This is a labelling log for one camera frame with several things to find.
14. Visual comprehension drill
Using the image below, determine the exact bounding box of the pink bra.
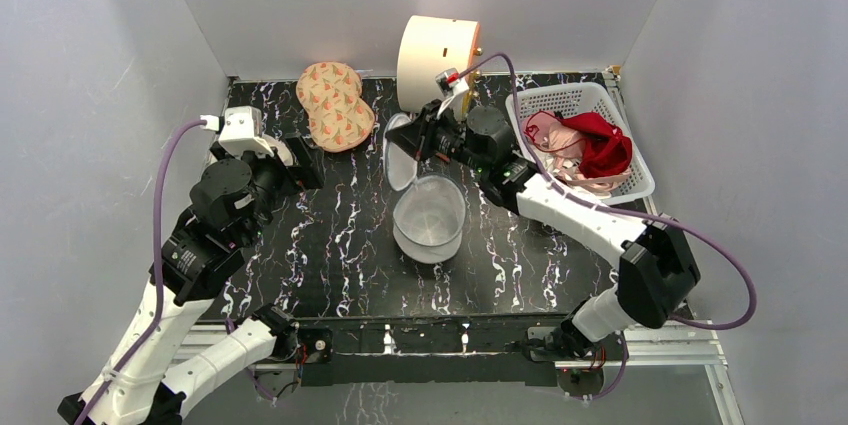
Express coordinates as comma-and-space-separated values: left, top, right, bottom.
523, 113, 631, 195

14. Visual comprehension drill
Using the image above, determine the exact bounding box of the cream mesh laundry bag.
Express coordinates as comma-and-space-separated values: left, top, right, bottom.
266, 137, 295, 167

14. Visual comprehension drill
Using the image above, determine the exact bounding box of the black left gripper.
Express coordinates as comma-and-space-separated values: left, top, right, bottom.
217, 133, 325, 246

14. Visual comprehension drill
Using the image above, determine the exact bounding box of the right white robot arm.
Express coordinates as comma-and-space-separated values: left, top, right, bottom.
384, 101, 700, 359

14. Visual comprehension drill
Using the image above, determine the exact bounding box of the white plastic mesh basket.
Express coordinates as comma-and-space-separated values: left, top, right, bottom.
505, 82, 655, 205

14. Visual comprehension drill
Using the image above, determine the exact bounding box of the red bra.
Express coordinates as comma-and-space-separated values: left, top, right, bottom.
523, 110, 634, 179

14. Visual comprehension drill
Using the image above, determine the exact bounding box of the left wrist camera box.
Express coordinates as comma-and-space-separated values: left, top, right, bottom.
218, 106, 273, 158

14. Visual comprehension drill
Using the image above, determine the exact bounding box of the white cylindrical drum appliance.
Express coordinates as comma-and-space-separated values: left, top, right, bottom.
396, 15, 480, 113

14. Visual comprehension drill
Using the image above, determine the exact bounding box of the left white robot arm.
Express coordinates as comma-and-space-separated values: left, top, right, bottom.
58, 134, 325, 424

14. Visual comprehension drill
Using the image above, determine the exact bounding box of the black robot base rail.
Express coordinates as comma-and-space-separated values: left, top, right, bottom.
258, 314, 624, 393

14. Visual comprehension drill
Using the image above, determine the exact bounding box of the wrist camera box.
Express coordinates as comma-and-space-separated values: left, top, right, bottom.
435, 68, 470, 122
218, 106, 273, 158

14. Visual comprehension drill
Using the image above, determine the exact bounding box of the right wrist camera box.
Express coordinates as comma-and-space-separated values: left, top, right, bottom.
435, 68, 470, 122

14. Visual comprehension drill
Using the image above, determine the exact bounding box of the white mesh laundry bag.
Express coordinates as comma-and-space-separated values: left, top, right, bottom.
382, 133, 466, 264

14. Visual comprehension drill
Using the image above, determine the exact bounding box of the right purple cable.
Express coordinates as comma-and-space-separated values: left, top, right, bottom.
457, 52, 759, 332

